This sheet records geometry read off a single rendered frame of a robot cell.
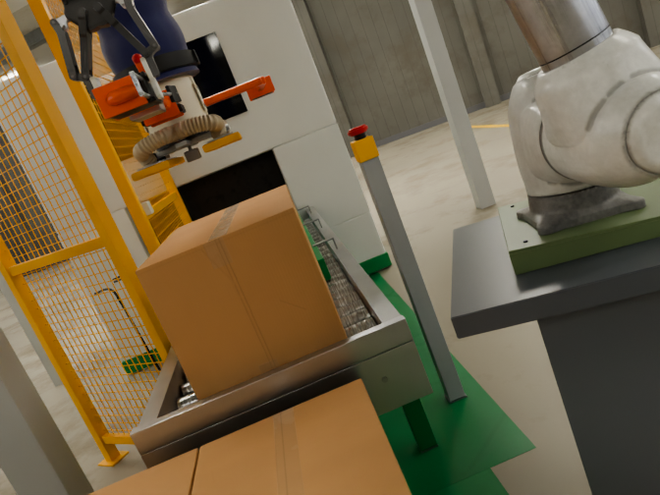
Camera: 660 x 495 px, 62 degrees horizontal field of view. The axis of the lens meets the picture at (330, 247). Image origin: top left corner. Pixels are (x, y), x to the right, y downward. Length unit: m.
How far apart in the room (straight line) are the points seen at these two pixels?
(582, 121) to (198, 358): 0.99
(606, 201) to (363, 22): 11.25
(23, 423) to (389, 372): 1.40
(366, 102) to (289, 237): 10.92
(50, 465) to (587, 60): 2.10
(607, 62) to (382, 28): 11.33
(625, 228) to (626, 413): 0.36
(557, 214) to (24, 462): 1.97
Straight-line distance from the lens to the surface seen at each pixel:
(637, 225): 1.01
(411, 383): 1.40
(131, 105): 0.98
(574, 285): 0.92
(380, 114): 12.15
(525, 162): 1.06
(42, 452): 2.33
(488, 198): 4.43
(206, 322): 1.37
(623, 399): 1.17
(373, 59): 12.12
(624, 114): 0.81
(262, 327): 1.37
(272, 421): 1.29
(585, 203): 1.05
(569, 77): 0.84
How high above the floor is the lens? 1.13
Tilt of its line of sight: 13 degrees down
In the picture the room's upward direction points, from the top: 22 degrees counter-clockwise
